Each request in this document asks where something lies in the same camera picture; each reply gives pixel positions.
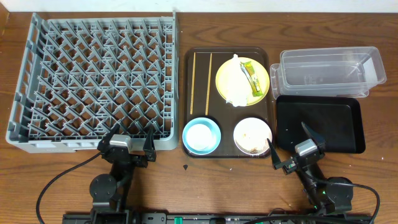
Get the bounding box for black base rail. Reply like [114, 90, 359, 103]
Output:
[62, 211, 374, 224]

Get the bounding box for rice and nut scraps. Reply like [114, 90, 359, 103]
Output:
[240, 133, 263, 154]

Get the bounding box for clear plastic waste bin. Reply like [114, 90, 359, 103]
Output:
[270, 47, 387, 98]

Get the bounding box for light blue bowl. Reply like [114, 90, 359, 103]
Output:
[182, 117, 221, 156]

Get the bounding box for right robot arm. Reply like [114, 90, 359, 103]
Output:
[269, 123, 353, 215]

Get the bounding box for black waste tray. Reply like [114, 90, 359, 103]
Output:
[276, 95, 366, 154]

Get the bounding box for wooden chopstick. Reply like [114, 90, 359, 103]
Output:
[205, 53, 213, 116]
[190, 52, 196, 115]

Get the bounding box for small white cup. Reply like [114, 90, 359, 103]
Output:
[186, 124, 212, 151]

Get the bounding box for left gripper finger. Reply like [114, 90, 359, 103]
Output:
[99, 124, 120, 150]
[143, 127, 156, 162]

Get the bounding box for yellow plate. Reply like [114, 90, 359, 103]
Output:
[215, 57, 270, 106]

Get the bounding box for dark brown serving tray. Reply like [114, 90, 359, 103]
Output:
[182, 47, 275, 159]

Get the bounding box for green snack wrapper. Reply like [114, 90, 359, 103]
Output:
[239, 61, 262, 96]

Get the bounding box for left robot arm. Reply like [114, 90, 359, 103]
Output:
[90, 124, 156, 223]

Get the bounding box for white napkin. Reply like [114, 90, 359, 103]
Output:
[226, 54, 251, 107]

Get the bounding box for grey plastic dishwasher rack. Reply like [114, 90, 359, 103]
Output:
[6, 14, 179, 153]

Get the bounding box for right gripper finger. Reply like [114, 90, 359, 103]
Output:
[301, 122, 326, 151]
[267, 139, 281, 170]

